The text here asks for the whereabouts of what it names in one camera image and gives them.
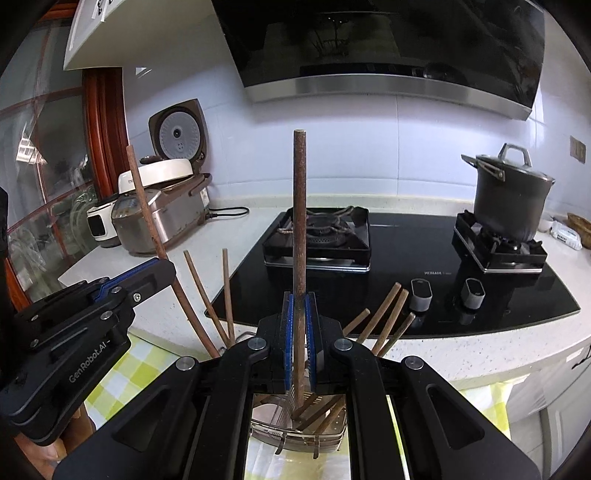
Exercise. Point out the white packet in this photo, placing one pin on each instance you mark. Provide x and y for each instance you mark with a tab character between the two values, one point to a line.
567	235

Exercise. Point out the black steel range hood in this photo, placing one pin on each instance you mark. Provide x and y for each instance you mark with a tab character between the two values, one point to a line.
369	46

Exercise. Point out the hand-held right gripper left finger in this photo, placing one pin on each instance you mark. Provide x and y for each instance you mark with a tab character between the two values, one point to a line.
290	350

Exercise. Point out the brown woven basket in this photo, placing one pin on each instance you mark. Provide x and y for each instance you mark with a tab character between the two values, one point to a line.
581	226

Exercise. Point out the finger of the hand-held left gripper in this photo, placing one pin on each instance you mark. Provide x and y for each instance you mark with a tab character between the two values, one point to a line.
69	300
152	279

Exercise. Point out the white kitchen counter cabinets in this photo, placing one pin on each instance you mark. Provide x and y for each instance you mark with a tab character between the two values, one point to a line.
461	357

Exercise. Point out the black burner grate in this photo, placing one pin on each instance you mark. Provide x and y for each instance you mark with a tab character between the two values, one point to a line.
498	256
323	251

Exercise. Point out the white wall cabinet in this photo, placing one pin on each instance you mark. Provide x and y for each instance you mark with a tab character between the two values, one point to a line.
138	32

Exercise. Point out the black glass gas hob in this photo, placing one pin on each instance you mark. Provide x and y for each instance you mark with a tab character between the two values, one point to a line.
406	249

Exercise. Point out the brown wooden chopstick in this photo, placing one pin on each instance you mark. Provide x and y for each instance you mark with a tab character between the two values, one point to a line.
300	207
383	309
203	293
392	318
401	328
143	198
227	295
358	321

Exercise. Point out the small white appliance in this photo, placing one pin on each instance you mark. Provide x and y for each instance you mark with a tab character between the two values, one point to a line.
104	226

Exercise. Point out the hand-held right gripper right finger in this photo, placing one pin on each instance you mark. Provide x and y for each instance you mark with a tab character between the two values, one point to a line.
313	350

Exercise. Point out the wall socket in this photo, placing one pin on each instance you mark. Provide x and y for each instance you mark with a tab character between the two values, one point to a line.
578	149

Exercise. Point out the small white cup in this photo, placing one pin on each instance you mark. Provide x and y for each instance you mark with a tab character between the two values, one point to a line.
546	225

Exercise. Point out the black pot with lid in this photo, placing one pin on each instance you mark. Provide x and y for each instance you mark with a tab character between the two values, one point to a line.
512	203

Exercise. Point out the grey hob knob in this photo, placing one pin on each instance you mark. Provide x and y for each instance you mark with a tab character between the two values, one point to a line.
474	294
421	295

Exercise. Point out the silver rice cooker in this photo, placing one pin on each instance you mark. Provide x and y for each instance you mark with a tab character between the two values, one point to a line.
161	221

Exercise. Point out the red framed glass door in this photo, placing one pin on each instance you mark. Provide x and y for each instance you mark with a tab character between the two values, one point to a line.
108	129

